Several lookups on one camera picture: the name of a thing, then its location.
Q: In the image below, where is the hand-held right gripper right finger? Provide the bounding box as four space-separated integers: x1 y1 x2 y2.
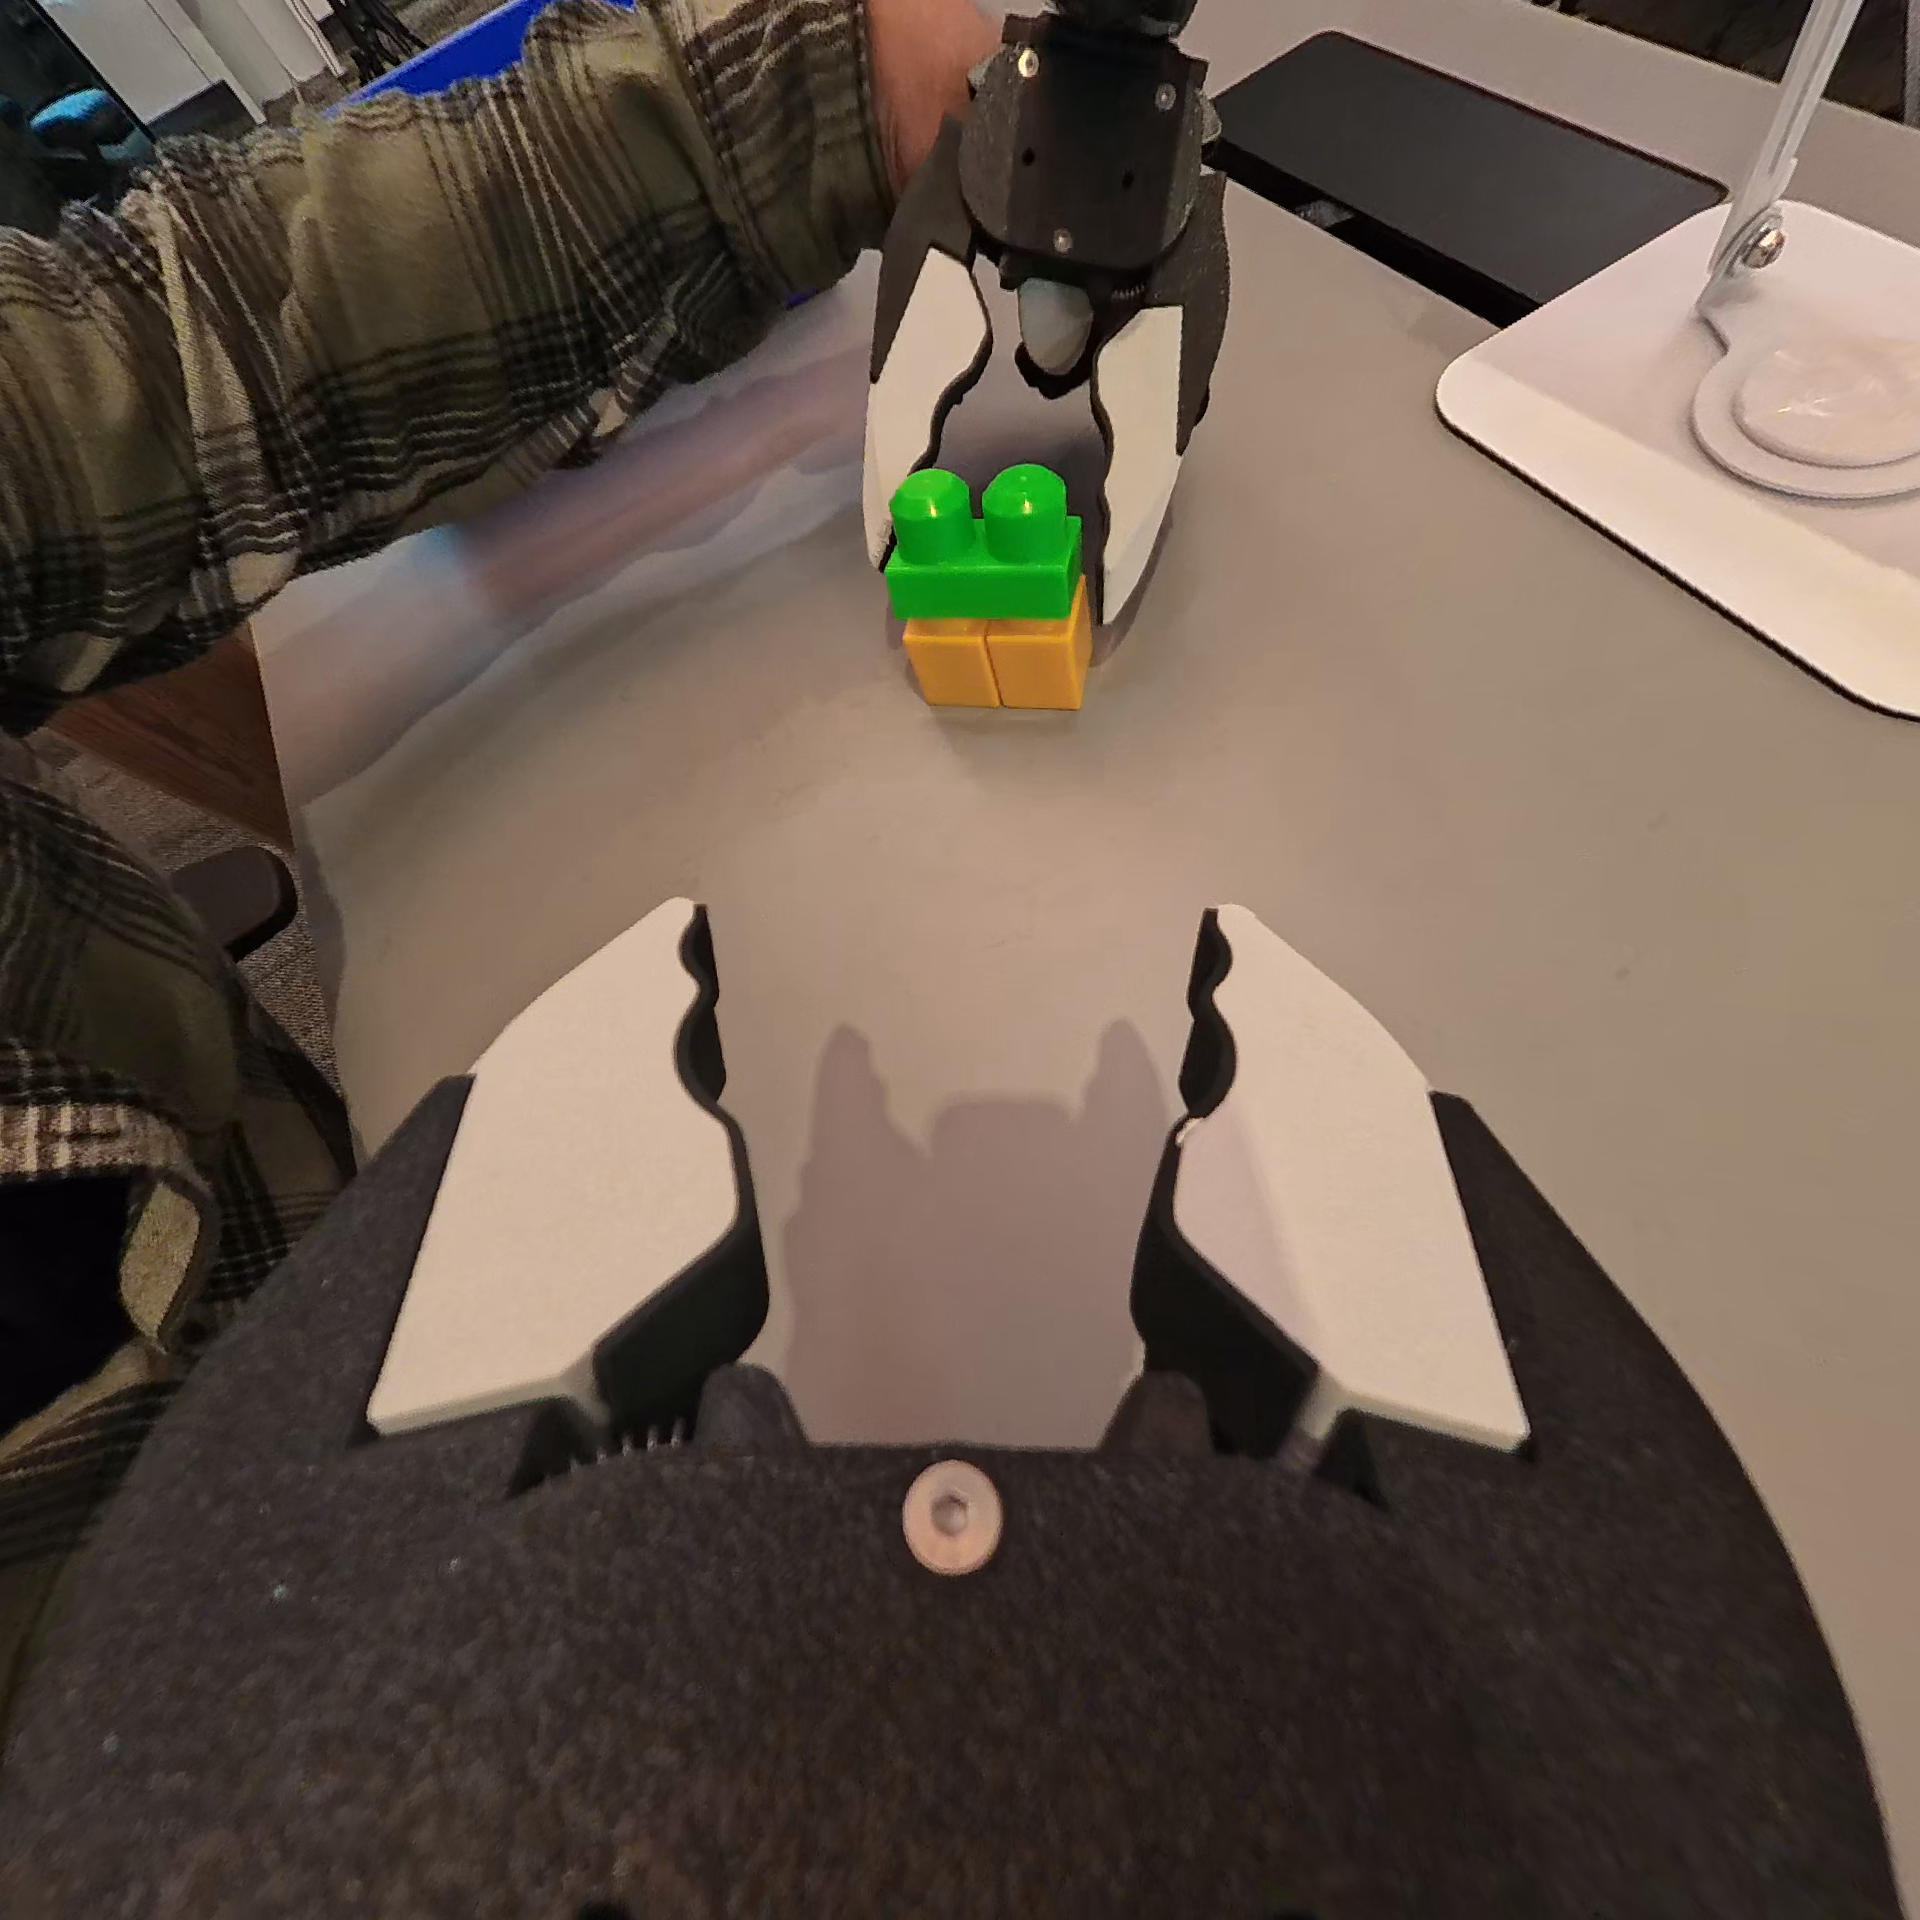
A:
1129 905 1535 1469

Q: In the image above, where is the green two-stud mega block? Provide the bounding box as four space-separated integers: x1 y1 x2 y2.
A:
880 466 1084 623

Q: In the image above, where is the blue plastic bin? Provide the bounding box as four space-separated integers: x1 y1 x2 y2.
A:
351 0 640 104

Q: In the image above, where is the yellow mega block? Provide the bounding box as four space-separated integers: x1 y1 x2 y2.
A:
902 618 1000 708
982 579 1093 712

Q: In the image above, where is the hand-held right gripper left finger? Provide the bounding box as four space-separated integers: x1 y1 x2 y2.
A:
364 898 770 1456

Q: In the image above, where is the black chair armrest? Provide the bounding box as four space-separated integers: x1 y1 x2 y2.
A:
173 844 301 958

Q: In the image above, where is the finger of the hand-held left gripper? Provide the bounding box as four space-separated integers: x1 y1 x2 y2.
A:
1083 290 1200 632
859 244 1001 576

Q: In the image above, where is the person's left forearm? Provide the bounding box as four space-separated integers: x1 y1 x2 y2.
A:
0 0 907 739

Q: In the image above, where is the black table cable hatch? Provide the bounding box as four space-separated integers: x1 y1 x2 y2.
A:
1207 34 1730 327

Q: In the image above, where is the wooden document stand white base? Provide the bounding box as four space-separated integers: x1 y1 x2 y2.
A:
1436 0 1920 721

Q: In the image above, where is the person's left hand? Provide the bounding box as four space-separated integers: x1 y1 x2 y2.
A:
870 0 1003 209

